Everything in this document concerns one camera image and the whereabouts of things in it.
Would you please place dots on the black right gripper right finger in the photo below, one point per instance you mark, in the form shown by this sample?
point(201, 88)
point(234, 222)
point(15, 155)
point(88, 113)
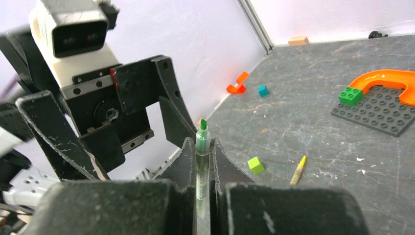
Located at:
point(239, 206)

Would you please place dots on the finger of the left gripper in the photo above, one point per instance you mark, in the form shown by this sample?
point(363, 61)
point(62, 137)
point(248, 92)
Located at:
point(178, 124)
point(66, 154)

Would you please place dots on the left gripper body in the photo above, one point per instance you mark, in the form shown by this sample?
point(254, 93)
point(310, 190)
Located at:
point(108, 108)

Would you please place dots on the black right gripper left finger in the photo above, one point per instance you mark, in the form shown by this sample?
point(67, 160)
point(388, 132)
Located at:
point(164, 206)

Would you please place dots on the green highlighter pen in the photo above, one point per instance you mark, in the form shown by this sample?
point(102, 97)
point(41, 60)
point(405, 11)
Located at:
point(202, 146)

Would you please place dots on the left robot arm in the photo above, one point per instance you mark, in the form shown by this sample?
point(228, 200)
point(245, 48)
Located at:
point(22, 185)

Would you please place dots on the yellow highlighter pen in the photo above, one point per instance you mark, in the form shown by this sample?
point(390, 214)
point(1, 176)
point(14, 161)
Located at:
point(298, 171)

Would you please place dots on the lime green cube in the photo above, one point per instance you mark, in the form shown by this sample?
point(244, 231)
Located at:
point(255, 165)

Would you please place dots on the orange curved block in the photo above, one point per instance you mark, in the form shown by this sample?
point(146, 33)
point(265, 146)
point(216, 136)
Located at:
point(238, 89)

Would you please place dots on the small teal cube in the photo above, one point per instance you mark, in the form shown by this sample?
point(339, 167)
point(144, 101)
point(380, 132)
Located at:
point(263, 91)

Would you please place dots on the green lego brick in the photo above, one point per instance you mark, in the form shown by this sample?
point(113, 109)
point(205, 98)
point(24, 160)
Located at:
point(350, 96)

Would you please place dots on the dark grey lego baseplate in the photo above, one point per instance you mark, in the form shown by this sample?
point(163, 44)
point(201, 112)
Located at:
point(380, 110)

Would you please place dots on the orange arch block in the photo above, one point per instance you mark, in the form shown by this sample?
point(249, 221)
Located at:
point(395, 79)

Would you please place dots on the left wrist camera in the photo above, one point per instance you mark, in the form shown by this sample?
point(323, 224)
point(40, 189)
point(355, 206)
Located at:
point(71, 34)

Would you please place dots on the wooden block at wall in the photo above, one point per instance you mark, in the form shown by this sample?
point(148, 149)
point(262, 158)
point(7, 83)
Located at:
point(298, 41)

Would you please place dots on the black small object at wall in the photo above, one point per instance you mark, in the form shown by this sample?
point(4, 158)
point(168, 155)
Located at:
point(377, 34)

